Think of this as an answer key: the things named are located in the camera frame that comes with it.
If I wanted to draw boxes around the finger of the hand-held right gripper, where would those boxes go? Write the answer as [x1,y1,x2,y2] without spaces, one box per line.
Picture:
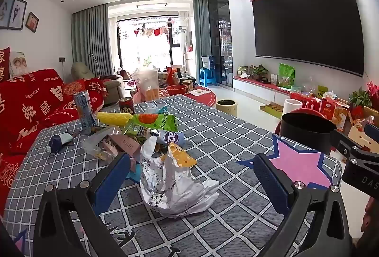
[331,129,361,157]
[364,123,379,146]

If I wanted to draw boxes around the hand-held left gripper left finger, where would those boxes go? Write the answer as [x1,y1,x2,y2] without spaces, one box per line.
[33,152,132,257]

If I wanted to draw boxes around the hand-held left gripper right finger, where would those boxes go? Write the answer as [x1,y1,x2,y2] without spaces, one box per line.
[253,153,353,257]

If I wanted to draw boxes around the pale pink wrapper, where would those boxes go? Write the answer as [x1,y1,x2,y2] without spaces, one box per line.
[102,140,119,158]

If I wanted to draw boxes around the black bin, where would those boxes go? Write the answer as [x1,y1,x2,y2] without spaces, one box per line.
[280,113,338,155]

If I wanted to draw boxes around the pink box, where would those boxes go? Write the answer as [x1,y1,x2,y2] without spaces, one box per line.
[111,133,141,158]

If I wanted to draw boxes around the clear plastic wrapper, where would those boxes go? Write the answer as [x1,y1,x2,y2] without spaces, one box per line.
[81,126,119,161]

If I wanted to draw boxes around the white paper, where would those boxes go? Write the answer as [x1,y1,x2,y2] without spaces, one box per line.
[139,136,220,217]

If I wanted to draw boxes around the small navy box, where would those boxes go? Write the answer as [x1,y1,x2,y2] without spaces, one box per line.
[47,132,74,155]

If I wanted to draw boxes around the green snack packet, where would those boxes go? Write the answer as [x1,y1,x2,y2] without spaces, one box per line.
[123,113,178,139]

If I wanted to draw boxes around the purple white snack packet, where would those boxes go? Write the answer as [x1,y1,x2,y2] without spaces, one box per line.
[149,129,185,146]

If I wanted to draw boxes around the yellow wrapper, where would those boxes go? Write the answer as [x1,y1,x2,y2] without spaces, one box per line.
[167,146,197,169]

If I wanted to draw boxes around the plastic bottle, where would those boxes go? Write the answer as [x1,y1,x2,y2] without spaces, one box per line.
[142,102,168,115]

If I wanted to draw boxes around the person's right hand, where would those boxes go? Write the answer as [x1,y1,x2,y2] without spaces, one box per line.
[362,196,379,241]

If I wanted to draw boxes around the open cardboard box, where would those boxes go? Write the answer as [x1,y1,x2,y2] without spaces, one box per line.
[348,124,376,151]

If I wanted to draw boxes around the red waffle box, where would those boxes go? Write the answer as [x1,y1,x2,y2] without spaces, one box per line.
[320,98,350,130]

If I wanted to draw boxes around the large potted plant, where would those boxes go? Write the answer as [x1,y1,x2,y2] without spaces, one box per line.
[349,88,372,108]

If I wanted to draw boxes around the pink flowers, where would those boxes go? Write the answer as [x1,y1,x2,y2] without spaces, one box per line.
[365,74,379,98]

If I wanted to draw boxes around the red gift bag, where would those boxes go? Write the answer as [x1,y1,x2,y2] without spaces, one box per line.
[290,93,322,112]

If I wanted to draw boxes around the yellow green box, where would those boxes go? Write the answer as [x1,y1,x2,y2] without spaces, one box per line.
[317,85,332,98]

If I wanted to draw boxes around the white cylinder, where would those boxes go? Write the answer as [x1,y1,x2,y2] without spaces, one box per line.
[284,99,302,120]

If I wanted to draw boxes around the grey checked tablecloth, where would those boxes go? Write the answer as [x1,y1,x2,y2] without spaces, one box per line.
[0,94,342,257]

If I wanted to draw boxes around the cardboard tray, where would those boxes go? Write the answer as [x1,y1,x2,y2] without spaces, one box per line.
[260,102,286,119]

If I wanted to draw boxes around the tall blue drink can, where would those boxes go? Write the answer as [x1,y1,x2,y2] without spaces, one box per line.
[73,90,98,136]

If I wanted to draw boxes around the red drink can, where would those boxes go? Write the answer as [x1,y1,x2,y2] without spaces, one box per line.
[118,97,135,115]

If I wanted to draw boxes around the green food bag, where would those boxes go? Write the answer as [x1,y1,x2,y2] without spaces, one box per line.
[278,63,296,89]

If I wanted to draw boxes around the beige floor bin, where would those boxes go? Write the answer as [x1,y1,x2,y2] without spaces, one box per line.
[216,99,238,117]

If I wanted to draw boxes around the beige armchair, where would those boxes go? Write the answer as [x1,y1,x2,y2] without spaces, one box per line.
[71,62,125,106]

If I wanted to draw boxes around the red white print cushion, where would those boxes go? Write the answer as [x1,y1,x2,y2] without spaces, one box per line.
[84,77,105,98]

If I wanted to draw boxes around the white red television stand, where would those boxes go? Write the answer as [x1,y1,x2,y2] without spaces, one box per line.
[232,76,297,104]

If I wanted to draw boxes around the red gold patterned cushion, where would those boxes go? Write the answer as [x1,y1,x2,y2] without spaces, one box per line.
[62,81,86,96]

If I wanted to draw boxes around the red round table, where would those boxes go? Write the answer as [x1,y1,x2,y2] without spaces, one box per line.
[133,85,217,106]

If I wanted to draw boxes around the small green plant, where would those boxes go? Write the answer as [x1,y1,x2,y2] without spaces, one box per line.
[249,65,268,80]

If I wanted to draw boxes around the red covered sofa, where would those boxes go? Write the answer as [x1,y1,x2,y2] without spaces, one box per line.
[0,68,105,210]

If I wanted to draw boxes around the red bowl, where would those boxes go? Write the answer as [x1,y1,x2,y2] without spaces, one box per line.
[165,84,188,95]

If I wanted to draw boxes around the black television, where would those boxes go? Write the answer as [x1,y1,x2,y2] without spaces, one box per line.
[252,0,365,78]

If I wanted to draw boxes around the red standing packet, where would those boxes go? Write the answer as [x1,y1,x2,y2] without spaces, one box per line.
[166,66,181,85]

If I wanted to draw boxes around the blue plastic stool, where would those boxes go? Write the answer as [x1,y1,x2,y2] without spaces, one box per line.
[199,68,216,86]

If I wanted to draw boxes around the blue white paper bag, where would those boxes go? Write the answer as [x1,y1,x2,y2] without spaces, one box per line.
[201,55,216,71]

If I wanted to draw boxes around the grey curtain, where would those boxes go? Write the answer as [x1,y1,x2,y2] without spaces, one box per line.
[71,4,112,75]
[193,0,211,81]

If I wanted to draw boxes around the white cartoon pillow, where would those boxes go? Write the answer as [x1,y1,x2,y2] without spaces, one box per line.
[9,51,28,78]

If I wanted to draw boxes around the black glass cabinet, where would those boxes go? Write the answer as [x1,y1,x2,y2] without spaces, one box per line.
[207,0,233,86]

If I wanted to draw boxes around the row of hanging laundry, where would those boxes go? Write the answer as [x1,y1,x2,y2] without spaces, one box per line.
[118,19,190,37]

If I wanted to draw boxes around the red lettered pillow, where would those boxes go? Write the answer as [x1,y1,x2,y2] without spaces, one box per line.
[0,47,11,83]

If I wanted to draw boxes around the small red picture frame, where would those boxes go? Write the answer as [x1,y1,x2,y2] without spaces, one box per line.
[25,12,40,33]

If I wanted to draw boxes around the black picture frame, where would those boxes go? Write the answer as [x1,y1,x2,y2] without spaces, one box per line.
[0,0,15,29]
[9,0,27,31]

